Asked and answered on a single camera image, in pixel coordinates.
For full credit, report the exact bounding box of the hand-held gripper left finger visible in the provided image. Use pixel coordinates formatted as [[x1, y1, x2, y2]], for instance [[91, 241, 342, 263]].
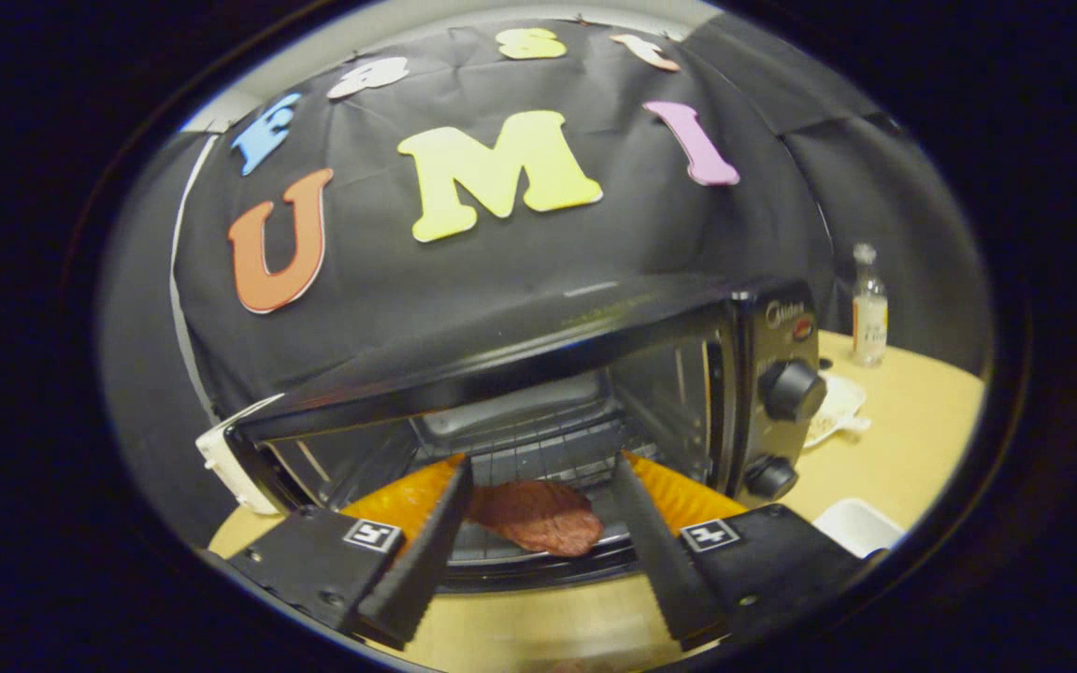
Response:
[[228, 455, 474, 651]]

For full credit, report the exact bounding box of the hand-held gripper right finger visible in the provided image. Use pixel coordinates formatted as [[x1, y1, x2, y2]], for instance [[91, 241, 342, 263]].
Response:
[[611, 452, 876, 652]]

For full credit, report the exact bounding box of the reddish brown meat slice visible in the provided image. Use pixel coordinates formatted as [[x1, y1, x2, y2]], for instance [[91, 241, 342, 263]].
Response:
[[468, 480, 605, 558]]

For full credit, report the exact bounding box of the black toaster oven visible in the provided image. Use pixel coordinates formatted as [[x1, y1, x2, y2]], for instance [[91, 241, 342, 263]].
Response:
[[225, 273, 827, 594]]

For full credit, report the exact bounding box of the white pop-up toaster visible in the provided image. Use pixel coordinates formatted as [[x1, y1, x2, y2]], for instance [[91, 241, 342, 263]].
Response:
[[195, 393, 285, 517]]

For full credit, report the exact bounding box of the small white rectangular tray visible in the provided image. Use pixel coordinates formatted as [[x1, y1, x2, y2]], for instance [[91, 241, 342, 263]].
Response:
[[811, 498, 906, 560]]

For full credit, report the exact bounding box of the white divided dish with beans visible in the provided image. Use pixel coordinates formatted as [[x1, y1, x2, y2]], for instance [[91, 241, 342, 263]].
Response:
[[805, 372, 872, 450]]

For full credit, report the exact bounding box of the clear glass bottle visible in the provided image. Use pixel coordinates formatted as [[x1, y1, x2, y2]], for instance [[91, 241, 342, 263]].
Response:
[[852, 243, 889, 368]]

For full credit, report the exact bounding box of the black backdrop cloth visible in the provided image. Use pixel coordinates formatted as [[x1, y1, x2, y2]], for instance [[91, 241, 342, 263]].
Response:
[[99, 19, 993, 552]]

